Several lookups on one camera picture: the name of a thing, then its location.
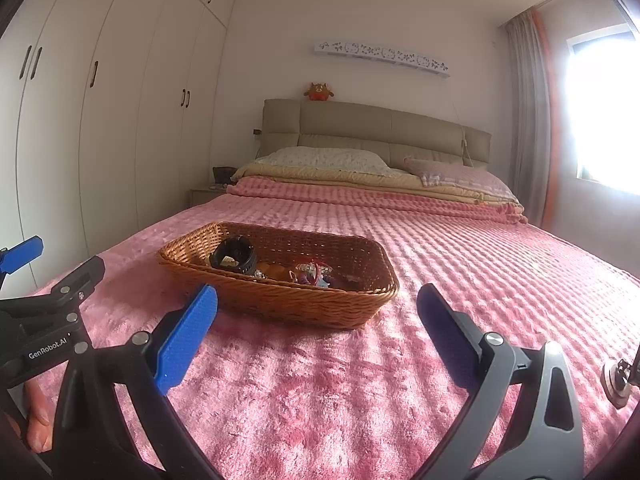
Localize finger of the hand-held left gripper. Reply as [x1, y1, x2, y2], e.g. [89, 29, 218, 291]
[27, 256, 107, 313]
[0, 236, 45, 281]

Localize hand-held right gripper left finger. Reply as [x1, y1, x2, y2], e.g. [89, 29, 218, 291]
[47, 284, 221, 480]

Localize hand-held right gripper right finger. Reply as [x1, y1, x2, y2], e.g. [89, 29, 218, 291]
[416, 283, 586, 480]

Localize black wide bracelet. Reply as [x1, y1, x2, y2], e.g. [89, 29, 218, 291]
[209, 236, 258, 276]

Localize brown wicker basket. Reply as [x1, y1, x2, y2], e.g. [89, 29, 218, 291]
[158, 221, 399, 331]

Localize red string bracelet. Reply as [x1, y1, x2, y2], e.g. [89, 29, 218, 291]
[291, 259, 332, 287]

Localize person's left hand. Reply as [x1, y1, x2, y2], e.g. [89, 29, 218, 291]
[20, 377, 57, 455]

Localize pink fluffy blanket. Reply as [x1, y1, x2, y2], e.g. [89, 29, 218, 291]
[25, 180, 640, 480]

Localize beige nightstand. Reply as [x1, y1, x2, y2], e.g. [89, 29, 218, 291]
[189, 186, 229, 207]

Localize pink plaid pillow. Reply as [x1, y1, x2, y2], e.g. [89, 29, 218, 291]
[402, 156, 517, 202]

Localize white wardrobe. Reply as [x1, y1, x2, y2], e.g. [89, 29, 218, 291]
[0, 0, 239, 291]

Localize white floral pillow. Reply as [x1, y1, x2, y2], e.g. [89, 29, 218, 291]
[255, 146, 402, 179]

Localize beige padded headboard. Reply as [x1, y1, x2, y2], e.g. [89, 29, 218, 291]
[261, 98, 493, 168]

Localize grey and orange curtain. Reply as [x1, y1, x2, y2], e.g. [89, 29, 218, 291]
[505, 7, 562, 231]

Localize brown plush toy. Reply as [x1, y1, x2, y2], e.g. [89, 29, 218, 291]
[304, 82, 335, 104]

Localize bright window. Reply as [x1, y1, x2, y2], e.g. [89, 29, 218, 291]
[562, 31, 640, 196]

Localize round grey disc mount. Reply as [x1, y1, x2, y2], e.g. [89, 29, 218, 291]
[602, 345, 640, 409]

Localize white carved wall shelf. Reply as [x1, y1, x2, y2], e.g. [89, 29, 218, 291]
[313, 40, 451, 79]

